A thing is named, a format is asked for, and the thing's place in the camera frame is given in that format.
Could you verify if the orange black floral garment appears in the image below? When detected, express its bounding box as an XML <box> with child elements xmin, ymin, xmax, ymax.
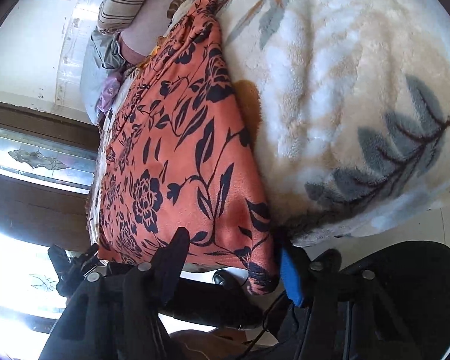
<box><xmin>95</xmin><ymin>0</ymin><xmax>279</xmax><ymax>294</ymax></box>

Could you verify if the grey-blue pillow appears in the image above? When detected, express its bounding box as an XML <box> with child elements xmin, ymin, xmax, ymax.
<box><xmin>79</xmin><ymin>29</ymin><xmax>127</xmax><ymax>125</ymax></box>

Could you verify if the pink bed sheet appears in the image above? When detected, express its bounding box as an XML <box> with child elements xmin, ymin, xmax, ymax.
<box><xmin>118</xmin><ymin>0</ymin><xmax>186</xmax><ymax>65</ymax></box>

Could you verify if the striped beige bolster pillow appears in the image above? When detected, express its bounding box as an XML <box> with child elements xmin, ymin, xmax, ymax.
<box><xmin>97</xmin><ymin>0</ymin><xmax>145</xmax><ymax>35</ymax></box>

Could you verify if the dark wooden window frame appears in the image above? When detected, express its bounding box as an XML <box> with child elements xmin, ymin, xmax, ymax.
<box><xmin>0</xmin><ymin>102</ymin><xmax>99</xmax><ymax>251</ymax></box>

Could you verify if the cream leaf-pattern fleece blanket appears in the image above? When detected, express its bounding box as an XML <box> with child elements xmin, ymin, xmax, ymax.
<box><xmin>216</xmin><ymin>0</ymin><xmax>450</xmax><ymax>247</ymax></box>

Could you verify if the purple floral cloth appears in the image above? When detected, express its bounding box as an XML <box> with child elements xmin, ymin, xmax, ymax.
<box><xmin>97</xmin><ymin>72</ymin><xmax>123</xmax><ymax>113</ymax></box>

